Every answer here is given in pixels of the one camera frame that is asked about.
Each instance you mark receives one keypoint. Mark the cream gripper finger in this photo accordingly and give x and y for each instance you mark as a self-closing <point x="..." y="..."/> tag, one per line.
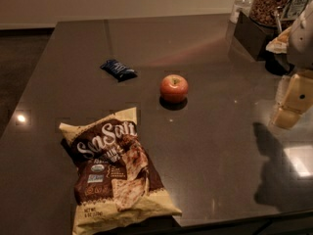
<point x="285" y="119"/>
<point x="299" y="95"/>

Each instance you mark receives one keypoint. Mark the brown sea salt chip bag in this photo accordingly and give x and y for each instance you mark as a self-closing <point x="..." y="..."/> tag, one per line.
<point x="117" y="183"/>

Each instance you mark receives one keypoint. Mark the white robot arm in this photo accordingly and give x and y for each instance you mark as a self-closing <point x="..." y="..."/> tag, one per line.
<point x="299" y="53"/>

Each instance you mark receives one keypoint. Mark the blue rxbar blueberry wrapper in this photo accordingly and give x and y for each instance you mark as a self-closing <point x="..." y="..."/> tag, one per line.
<point x="118" y="70"/>

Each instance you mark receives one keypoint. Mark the cream snack packet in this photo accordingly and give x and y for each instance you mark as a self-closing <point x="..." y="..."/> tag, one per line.
<point x="279" y="45"/>

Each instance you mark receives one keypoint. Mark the dark snack stand box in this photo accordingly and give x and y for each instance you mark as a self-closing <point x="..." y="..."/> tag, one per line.
<point x="253" y="36"/>

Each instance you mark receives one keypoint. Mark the label card on jar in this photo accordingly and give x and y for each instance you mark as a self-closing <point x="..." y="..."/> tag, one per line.
<point x="293" y="9"/>

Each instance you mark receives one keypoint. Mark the glass jar of granola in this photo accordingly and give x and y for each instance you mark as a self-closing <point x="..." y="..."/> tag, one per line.
<point x="263" y="11"/>

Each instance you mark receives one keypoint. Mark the clear plastic water bottle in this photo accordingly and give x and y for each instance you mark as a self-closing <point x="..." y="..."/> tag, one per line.
<point x="240" y="6"/>

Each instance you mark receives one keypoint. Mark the red apple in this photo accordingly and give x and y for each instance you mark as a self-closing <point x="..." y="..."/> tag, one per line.
<point x="174" y="88"/>

